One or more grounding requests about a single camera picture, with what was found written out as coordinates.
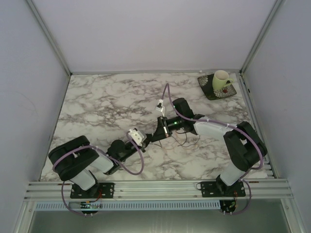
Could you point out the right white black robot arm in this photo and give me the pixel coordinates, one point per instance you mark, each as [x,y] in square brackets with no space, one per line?
[244,146]

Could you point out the blue slotted cable duct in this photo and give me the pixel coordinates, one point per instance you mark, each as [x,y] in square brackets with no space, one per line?
[133,205]

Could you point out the aluminium front rail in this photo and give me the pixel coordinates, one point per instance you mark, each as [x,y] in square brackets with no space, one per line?
[161,190]

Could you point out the right black circuit board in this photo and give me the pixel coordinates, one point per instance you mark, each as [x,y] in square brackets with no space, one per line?
[228,207]

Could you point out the right aluminium frame post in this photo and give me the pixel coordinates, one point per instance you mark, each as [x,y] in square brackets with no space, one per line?
[262,34]

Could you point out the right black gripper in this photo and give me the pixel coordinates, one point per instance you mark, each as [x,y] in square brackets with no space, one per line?
[162,131]

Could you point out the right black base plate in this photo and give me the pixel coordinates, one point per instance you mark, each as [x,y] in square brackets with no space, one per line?
[210,189]

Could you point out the light green mug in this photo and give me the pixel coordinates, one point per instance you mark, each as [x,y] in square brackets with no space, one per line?
[221,79]

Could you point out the left green circuit board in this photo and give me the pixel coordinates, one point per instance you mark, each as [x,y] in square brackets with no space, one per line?
[91,205]

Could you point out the aluminium frame post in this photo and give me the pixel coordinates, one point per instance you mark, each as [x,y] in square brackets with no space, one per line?
[262,34]
[49,36]

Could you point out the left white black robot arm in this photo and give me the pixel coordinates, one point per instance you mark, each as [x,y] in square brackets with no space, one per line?
[70,160]

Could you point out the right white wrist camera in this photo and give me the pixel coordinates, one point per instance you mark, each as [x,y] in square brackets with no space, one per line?
[160,107]

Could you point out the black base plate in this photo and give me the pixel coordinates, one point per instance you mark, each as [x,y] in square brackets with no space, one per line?
[98,190]
[210,189]

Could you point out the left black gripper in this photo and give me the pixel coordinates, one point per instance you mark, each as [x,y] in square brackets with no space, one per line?
[146,143]

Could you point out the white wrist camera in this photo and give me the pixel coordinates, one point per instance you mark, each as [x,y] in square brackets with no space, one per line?
[137,136]
[160,107]

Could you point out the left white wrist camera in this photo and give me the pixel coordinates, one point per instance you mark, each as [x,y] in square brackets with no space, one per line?
[137,136]

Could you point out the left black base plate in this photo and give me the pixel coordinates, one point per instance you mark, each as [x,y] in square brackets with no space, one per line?
[98,190]

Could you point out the left aluminium frame post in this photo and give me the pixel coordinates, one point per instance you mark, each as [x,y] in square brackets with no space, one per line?
[49,36]

